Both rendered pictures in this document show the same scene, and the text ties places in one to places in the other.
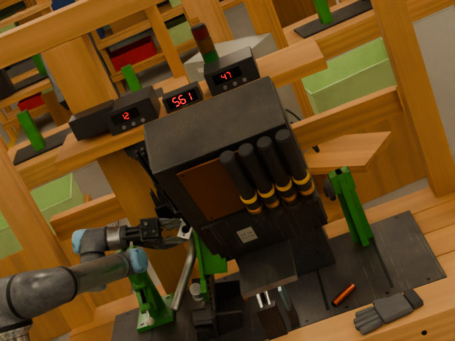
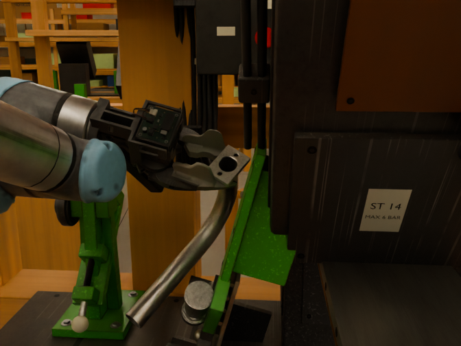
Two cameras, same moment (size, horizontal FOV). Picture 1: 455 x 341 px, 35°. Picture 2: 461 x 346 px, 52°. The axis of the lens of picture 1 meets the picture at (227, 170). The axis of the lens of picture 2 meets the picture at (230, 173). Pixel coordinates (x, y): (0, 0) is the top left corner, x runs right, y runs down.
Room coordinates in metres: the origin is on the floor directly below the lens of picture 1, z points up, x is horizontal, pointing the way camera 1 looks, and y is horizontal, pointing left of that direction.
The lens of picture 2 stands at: (1.36, 0.22, 1.39)
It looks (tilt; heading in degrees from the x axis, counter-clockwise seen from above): 14 degrees down; 357
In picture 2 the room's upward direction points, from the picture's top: straight up
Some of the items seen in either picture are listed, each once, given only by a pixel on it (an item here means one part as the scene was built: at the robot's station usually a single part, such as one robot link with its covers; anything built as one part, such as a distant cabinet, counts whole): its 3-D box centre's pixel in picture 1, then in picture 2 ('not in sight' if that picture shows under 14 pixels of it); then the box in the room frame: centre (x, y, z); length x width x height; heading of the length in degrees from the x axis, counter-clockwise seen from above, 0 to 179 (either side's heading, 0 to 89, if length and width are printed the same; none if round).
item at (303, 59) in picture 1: (188, 103); not in sight; (2.26, 0.03, 1.52); 0.90 x 0.25 x 0.04; 82
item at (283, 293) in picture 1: (286, 300); not in sight; (1.83, 0.00, 0.97); 0.10 x 0.02 x 0.14; 172
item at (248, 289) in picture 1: (264, 252); (385, 275); (1.89, 0.00, 1.11); 0.39 x 0.16 x 0.03; 172
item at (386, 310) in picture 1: (385, 309); not in sight; (1.68, -0.25, 0.91); 0.20 x 0.11 x 0.03; 92
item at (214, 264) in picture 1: (209, 248); (264, 220); (1.95, 0.14, 1.17); 0.13 x 0.12 x 0.20; 82
